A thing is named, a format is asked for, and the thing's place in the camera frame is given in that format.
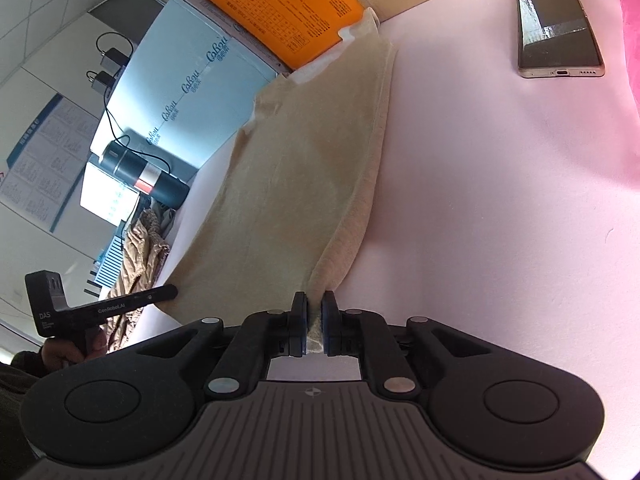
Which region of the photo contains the dark blue thermos bottle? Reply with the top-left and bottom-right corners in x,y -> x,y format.
101,139 -> 192,209

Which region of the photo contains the orange printed box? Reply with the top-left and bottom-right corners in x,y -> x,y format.
185,0 -> 367,72

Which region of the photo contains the person's left forearm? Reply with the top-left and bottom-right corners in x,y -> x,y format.
0,350 -> 56,480

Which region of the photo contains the large light blue cardboard box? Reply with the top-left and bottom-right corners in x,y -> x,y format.
90,0 -> 292,186

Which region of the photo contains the beige knit cloth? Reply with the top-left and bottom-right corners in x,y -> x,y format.
160,7 -> 397,356

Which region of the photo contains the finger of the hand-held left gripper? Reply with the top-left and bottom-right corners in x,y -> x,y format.
127,284 -> 179,312

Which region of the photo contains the black cable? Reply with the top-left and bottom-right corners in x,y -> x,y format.
95,32 -> 177,171

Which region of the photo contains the black power adapter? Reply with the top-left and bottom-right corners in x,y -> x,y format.
100,47 -> 129,72
91,71 -> 119,94

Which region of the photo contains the grey cloth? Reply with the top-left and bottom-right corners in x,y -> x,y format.
145,199 -> 177,241

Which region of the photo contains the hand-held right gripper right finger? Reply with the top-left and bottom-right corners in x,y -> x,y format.
322,291 -> 493,400

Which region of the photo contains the person's left hand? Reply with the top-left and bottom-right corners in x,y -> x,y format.
44,326 -> 109,367

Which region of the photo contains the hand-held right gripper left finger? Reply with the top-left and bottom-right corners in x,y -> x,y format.
132,291 -> 308,400

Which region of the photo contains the smartphone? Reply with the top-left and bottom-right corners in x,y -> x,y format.
515,0 -> 606,80

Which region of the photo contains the blue ribbed box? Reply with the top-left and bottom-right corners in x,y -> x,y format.
94,231 -> 128,287

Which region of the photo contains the wall poster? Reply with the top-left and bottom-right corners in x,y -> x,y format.
0,92 -> 102,234

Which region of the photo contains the small pale blue box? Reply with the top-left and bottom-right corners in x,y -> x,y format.
79,160 -> 142,227

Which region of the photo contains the tan quilted jacket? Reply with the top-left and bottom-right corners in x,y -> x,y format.
106,209 -> 172,352

